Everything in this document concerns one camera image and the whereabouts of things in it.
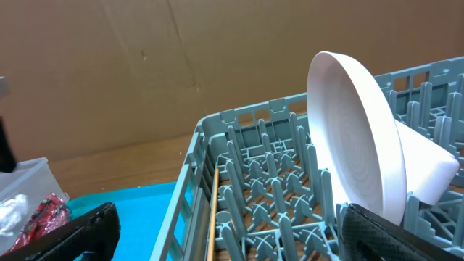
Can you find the pink bowl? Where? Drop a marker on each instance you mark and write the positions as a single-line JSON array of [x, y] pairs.
[[429, 168]]

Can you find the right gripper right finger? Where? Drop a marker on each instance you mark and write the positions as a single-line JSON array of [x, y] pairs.
[[367, 236]]

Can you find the grey dishwasher rack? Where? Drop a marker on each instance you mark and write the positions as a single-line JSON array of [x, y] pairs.
[[276, 203]]

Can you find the wooden chopstick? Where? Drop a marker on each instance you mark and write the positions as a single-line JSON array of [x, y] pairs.
[[214, 200]]

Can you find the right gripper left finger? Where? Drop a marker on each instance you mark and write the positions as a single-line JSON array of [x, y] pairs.
[[92, 236]]

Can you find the white tissue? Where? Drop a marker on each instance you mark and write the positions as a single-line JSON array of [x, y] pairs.
[[12, 212]]

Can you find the red snack wrapper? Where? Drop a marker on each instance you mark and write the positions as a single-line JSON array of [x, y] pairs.
[[51, 214]]

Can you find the clear plastic bin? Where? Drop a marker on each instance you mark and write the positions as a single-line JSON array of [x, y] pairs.
[[21, 193]]

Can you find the white round plate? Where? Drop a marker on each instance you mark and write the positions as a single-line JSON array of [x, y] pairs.
[[355, 136]]

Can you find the teal serving tray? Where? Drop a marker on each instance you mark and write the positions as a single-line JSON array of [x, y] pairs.
[[141, 211]]

